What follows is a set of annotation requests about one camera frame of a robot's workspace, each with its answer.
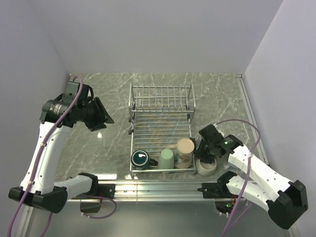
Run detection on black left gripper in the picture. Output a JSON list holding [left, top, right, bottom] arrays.
[[78, 96, 115, 131]]

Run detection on white speckled round mug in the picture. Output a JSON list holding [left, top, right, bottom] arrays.
[[196, 159, 217, 177]]

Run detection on beige patterned mug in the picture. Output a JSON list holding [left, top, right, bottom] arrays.
[[174, 138, 195, 169]]

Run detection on light green cup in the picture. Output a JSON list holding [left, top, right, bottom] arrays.
[[158, 149, 174, 169]]

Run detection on dark teal mug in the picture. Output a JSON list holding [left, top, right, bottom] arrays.
[[130, 150, 158, 170]]

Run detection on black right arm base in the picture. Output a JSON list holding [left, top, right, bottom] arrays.
[[197, 183, 237, 215]]

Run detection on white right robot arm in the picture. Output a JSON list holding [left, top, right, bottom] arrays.
[[196, 124, 308, 230]]

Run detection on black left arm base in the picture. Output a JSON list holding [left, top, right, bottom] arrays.
[[79, 184, 118, 219]]

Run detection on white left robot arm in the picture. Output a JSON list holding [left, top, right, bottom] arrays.
[[8, 97, 114, 213]]

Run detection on white cup holder hooks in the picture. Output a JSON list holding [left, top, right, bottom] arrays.
[[194, 134, 202, 149]]

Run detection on light blue mug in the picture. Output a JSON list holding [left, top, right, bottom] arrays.
[[223, 161, 236, 170]]

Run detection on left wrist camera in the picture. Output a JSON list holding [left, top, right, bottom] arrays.
[[62, 81, 90, 103]]

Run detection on metal wire dish rack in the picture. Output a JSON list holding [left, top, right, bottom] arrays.
[[128, 82, 197, 179]]

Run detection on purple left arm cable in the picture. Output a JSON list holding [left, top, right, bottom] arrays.
[[6, 76, 118, 237]]

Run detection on aluminium table edge rail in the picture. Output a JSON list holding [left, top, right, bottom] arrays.
[[19, 73, 255, 237]]

